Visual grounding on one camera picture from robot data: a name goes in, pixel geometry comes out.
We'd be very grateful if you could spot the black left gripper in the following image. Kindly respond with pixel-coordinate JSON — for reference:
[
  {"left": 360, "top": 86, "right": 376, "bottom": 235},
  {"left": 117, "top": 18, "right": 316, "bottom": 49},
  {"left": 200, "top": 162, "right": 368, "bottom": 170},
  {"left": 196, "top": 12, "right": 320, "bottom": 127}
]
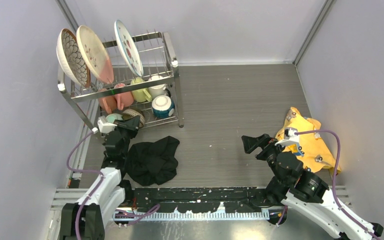
[{"left": 111, "top": 116, "right": 139, "bottom": 157}]

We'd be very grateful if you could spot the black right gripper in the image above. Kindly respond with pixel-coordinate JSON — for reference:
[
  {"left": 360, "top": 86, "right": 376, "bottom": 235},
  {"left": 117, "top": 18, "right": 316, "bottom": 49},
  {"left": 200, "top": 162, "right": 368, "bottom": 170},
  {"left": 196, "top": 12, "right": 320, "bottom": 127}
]
[{"left": 240, "top": 132, "right": 289, "bottom": 184}]

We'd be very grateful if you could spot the brown bowl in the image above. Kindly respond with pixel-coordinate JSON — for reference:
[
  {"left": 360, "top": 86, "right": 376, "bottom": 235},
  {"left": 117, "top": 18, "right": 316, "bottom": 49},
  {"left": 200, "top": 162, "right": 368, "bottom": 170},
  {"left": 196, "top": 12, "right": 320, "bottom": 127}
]
[{"left": 121, "top": 108, "right": 145, "bottom": 128}]

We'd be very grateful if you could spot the mint green bowl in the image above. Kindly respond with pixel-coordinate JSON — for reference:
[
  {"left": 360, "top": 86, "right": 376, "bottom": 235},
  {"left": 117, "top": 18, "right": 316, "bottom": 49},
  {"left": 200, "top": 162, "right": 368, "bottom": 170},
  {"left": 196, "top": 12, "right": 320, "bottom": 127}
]
[{"left": 105, "top": 113, "right": 123, "bottom": 124}]

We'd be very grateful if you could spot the light green mug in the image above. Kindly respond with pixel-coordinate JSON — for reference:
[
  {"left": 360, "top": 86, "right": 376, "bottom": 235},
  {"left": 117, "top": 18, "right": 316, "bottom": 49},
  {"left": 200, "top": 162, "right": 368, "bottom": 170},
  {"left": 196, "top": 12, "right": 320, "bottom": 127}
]
[{"left": 130, "top": 77, "right": 153, "bottom": 103}]

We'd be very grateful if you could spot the dark blue bowl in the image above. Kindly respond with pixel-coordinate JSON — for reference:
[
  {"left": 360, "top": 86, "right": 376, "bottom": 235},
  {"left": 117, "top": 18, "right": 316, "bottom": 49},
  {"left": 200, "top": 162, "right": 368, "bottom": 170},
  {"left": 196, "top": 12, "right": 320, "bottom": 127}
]
[{"left": 151, "top": 95, "right": 175, "bottom": 119}]

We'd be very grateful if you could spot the white ribbed mug black handle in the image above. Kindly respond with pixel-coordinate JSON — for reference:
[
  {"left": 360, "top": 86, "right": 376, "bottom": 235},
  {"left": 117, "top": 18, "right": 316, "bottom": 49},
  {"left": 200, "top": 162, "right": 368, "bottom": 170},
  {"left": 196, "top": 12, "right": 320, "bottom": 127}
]
[{"left": 148, "top": 75, "right": 171, "bottom": 99}]

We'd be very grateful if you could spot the pink and cream plate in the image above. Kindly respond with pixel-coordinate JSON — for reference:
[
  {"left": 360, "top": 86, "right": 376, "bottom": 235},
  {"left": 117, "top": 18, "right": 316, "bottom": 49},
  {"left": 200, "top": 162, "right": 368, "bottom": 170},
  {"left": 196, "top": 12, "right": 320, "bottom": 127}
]
[{"left": 76, "top": 25, "right": 114, "bottom": 84}]

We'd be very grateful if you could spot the watermelon pattern plate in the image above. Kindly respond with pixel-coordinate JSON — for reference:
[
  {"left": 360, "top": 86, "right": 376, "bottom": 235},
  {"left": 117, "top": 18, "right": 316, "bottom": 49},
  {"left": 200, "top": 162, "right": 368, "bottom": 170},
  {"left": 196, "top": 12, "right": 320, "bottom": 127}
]
[{"left": 114, "top": 19, "right": 144, "bottom": 77}]

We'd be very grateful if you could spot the flower pattern brown-rim plate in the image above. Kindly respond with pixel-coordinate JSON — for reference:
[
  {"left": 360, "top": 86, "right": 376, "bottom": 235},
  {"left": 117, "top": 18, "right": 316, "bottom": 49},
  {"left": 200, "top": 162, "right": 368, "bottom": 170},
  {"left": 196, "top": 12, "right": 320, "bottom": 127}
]
[{"left": 56, "top": 28, "right": 91, "bottom": 88}]

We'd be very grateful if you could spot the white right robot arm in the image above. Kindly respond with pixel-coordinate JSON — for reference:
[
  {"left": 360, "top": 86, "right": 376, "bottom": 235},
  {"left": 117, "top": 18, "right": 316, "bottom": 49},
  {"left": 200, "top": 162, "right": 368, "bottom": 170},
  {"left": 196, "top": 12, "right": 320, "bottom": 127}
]
[{"left": 241, "top": 128, "right": 384, "bottom": 240}]

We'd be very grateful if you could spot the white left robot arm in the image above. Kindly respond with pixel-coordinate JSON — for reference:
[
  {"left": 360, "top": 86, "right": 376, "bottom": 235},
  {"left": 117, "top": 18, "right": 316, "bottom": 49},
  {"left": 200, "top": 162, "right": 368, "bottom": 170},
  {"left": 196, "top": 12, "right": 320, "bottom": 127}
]
[{"left": 58, "top": 115, "right": 141, "bottom": 240}]

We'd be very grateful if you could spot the metal dish rack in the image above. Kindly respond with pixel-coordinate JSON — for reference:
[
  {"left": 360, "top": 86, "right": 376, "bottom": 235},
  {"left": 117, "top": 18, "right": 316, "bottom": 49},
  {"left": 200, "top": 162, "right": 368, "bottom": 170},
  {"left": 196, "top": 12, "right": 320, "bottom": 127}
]
[{"left": 57, "top": 31, "right": 185, "bottom": 131}]

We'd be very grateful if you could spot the black cloth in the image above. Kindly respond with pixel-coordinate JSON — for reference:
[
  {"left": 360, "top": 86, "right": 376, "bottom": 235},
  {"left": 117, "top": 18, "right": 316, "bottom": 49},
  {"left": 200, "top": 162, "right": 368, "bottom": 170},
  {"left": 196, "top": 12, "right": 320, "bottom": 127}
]
[{"left": 126, "top": 136, "right": 180, "bottom": 187}]

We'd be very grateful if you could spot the yellow cartoon cloth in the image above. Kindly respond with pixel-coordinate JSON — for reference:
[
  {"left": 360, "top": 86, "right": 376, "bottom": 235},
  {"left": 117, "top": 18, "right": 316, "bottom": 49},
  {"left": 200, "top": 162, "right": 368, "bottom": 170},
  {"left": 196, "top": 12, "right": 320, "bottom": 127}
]
[{"left": 275, "top": 107, "right": 336, "bottom": 174}]

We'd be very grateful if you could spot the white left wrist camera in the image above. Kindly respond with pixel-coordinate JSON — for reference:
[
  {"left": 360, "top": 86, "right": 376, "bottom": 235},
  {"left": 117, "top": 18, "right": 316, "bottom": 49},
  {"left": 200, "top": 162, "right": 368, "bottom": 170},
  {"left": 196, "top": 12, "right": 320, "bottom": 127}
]
[{"left": 92, "top": 116, "right": 117, "bottom": 134}]

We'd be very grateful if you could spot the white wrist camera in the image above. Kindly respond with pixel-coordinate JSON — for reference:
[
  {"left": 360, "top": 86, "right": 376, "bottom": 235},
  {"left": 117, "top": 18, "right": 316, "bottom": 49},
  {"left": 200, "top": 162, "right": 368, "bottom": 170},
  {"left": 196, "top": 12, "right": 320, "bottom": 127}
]
[
  {"left": 275, "top": 127, "right": 300, "bottom": 148},
  {"left": 92, "top": 116, "right": 117, "bottom": 134}
]

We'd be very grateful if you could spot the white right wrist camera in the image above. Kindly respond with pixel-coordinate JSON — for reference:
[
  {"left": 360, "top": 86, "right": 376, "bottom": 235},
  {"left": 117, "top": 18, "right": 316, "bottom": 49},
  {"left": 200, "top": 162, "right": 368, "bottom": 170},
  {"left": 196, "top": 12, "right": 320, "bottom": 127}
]
[{"left": 275, "top": 127, "right": 300, "bottom": 148}]

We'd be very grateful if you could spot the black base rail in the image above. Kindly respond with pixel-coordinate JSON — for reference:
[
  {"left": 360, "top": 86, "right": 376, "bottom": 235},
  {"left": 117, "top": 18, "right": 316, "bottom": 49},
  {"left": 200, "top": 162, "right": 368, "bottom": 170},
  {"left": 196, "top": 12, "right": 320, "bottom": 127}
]
[{"left": 119, "top": 186, "right": 284, "bottom": 214}]

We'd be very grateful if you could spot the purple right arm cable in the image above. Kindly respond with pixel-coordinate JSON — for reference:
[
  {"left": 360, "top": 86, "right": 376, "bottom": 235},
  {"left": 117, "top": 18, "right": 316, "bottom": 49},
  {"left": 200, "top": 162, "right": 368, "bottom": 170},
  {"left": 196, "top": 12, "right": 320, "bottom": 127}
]
[{"left": 274, "top": 129, "right": 382, "bottom": 240}]

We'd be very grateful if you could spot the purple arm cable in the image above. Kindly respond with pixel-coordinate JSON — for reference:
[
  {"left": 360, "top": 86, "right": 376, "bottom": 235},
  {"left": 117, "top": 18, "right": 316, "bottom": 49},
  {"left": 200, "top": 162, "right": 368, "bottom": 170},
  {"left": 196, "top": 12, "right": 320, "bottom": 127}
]
[
  {"left": 274, "top": 129, "right": 382, "bottom": 240},
  {"left": 66, "top": 130, "right": 161, "bottom": 240}
]

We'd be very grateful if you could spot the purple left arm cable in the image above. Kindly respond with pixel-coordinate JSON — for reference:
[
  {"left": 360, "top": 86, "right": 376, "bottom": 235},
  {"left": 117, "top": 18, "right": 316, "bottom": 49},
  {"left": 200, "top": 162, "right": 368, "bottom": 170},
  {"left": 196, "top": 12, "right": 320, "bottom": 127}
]
[{"left": 66, "top": 130, "right": 161, "bottom": 240}]

